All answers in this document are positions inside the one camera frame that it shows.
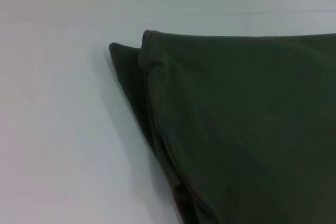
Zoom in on dark green t-shirt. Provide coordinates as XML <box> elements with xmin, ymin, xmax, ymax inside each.
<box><xmin>108</xmin><ymin>29</ymin><xmax>336</xmax><ymax>224</ymax></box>

